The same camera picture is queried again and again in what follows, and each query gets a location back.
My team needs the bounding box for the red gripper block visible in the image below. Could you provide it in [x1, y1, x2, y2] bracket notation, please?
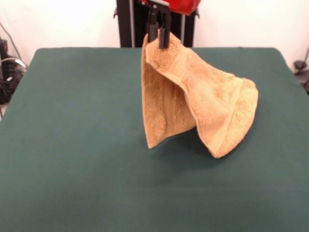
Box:
[138, 0, 202, 48]

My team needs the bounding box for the tan terry towel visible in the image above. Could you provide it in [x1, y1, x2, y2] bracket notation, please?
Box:
[141, 33, 259, 159]

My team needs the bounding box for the dark green table cloth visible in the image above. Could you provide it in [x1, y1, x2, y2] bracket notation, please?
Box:
[0, 47, 309, 232]

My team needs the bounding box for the black floor plug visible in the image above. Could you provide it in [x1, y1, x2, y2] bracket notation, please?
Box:
[294, 60, 307, 73]

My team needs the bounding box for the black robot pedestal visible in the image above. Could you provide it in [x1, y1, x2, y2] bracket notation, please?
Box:
[113, 0, 201, 48]

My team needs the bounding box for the black and white cable bundle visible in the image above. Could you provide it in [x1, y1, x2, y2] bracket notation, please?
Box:
[0, 55, 27, 104]

